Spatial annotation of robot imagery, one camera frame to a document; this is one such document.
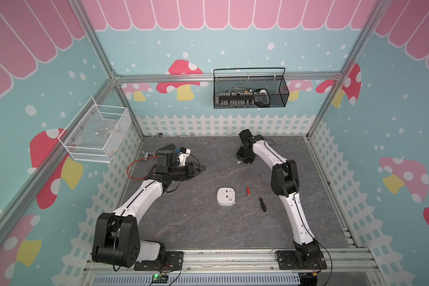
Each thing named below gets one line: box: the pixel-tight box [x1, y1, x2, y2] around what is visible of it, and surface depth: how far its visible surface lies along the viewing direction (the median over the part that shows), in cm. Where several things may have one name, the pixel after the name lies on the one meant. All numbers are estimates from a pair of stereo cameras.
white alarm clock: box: [216, 187, 236, 207], surface depth 91 cm
